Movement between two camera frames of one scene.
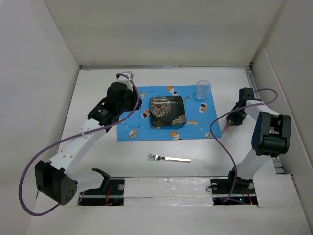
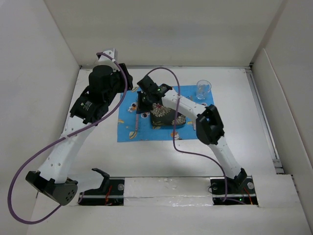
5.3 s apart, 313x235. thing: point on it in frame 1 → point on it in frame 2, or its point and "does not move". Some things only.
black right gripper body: [237, 117] → [147, 93]
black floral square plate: [167, 111] does not move
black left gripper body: [130, 103] → [119, 85]
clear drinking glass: [203, 87] does not move
